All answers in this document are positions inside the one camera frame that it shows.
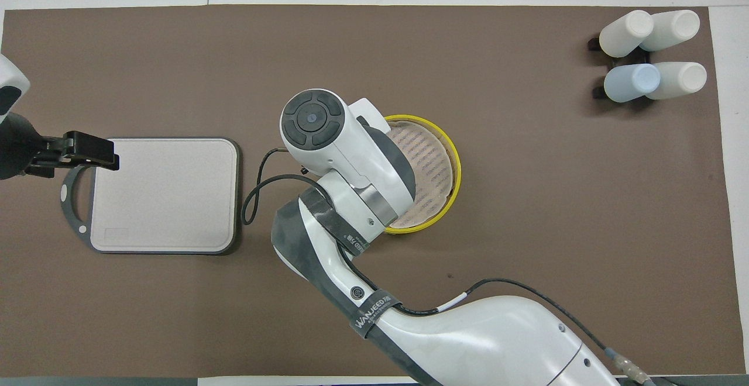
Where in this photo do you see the light blue bottle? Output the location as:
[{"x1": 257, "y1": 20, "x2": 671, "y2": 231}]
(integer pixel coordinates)
[{"x1": 603, "y1": 63, "x2": 662, "y2": 103}]

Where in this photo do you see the white plastic cup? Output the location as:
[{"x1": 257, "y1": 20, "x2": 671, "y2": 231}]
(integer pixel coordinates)
[{"x1": 647, "y1": 61, "x2": 707, "y2": 101}]

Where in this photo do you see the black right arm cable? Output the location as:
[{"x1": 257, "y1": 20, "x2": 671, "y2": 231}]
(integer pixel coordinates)
[{"x1": 242, "y1": 148, "x2": 656, "y2": 386}]

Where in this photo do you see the brown table mat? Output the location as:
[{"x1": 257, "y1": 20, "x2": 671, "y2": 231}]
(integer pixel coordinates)
[{"x1": 0, "y1": 5, "x2": 739, "y2": 378}]

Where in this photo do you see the white bottle top left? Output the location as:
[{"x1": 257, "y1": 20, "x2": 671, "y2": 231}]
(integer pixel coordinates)
[{"x1": 599, "y1": 10, "x2": 655, "y2": 58}]

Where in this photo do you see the black cup rack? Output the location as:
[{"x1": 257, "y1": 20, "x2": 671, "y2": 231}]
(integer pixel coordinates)
[{"x1": 588, "y1": 35, "x2": 650, "y2": 100}]

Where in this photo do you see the white bottle top right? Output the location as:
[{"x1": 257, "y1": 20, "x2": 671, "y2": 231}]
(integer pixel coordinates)
[{"x1": 641, "y1": 9, "x2": 701, "y2": 52}]

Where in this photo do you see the white bottle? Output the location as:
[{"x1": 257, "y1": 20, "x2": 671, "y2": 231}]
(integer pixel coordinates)
[
  {"x1": 641, "y1": 9, "x2": 701, "y2": 52},
  {"x1": 599, "y1": 10, "x2": 655, "y2": 58}
]

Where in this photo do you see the grey cutting board black rim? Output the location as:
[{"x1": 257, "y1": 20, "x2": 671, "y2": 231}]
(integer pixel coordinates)
[{"x1": 60, "y1": 137, "x2": 240, "y2": 256}]

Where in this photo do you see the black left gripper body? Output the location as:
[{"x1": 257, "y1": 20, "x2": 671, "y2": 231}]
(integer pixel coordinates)
[{"x1": 0, "y1": 114, "x2": 66, "y2": 180}]

